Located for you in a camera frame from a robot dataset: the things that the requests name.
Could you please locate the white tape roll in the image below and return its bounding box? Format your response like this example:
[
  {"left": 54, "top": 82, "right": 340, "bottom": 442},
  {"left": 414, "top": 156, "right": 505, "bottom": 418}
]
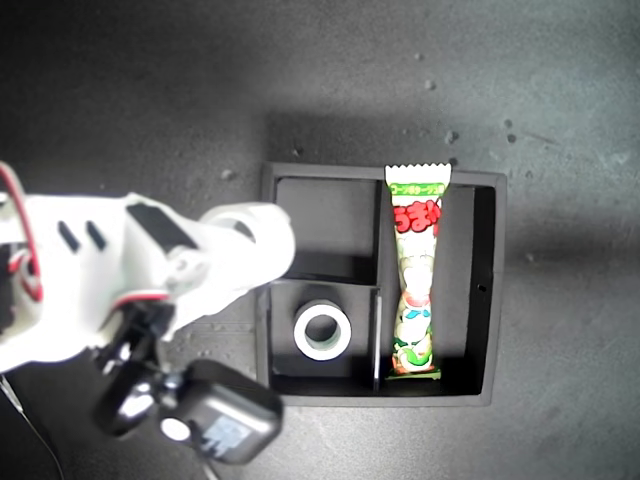
[
  {"left": 199, "top": 199, "right": 297, "bottom": 301},
  {"left": 293, "top": 298, "right": 353, "bottom": 362}
]

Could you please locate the black tray with wells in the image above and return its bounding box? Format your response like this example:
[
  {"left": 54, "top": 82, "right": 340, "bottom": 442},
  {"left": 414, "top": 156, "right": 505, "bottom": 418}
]
[{"left": 254, "top": 159, "right": 510, "bottom": 407}]

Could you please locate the red arm servo wire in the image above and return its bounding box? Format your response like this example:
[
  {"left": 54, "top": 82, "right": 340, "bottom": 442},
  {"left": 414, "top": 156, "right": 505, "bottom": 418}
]
[{"left": 0, "top": 162, "right": 45, "bottom": 302}]

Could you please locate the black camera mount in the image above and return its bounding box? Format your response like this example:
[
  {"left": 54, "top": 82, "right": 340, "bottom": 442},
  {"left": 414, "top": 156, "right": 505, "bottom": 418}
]
[{"left": 92, "top": 299, "right": 176, "bottom": 439}]

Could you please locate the thin grey wire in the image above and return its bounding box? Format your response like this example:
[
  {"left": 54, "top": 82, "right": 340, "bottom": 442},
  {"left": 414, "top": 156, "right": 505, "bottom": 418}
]
[{"left": 0, "top": 374, "right": 66, "bottom": 480}]

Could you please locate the red gripper servo wire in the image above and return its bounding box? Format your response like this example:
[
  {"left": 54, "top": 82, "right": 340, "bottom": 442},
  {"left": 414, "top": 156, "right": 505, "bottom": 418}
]
[{"left": 112, "top": 291, "right": 170, "bottom": 311}]

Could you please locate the green printed snack bar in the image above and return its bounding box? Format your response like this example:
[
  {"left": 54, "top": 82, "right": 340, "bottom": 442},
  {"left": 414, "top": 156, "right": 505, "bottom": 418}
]
[{"left": 383, "top": 163, "right": 453, "bottom": 381}]

